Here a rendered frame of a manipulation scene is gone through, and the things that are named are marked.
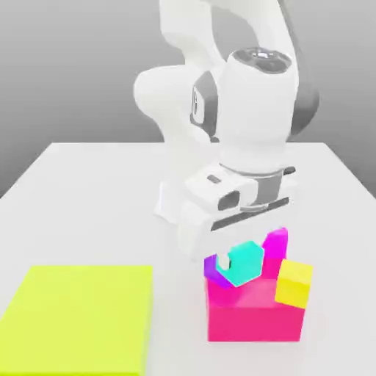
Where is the small teal cube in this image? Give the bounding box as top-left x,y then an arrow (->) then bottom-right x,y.
216,239 -> 265,288

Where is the large yellow-green box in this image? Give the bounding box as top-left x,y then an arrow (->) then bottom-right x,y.
0,264 -> 154,376

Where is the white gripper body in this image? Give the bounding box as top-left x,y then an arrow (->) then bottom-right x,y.
177,196 -> 292,261

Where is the small purple cube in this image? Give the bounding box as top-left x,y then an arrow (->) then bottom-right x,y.
203,253 -> 236,291

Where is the small yellow cube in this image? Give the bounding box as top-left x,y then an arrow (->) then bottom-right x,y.
275,258 -> 314,310

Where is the large pink box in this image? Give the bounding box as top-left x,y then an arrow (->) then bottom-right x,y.
204,274 -> 307,344

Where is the small magenta cube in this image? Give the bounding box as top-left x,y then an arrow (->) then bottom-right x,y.
261,226 -> 289,278

